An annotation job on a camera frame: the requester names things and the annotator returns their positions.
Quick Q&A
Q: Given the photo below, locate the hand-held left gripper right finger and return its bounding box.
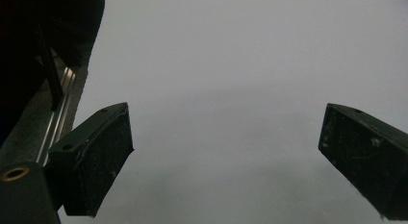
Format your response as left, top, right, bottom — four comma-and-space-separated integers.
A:
318, 103, 408, 222

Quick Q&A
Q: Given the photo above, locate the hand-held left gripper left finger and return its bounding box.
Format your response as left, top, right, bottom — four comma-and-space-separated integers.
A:
47, 102, 136, 218

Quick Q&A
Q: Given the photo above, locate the grey metal rail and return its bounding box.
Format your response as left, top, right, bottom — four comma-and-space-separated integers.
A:
0, 54, 89, 174

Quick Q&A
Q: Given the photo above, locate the black strap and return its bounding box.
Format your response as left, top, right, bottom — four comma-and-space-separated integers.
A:
35, 23, 64, 112

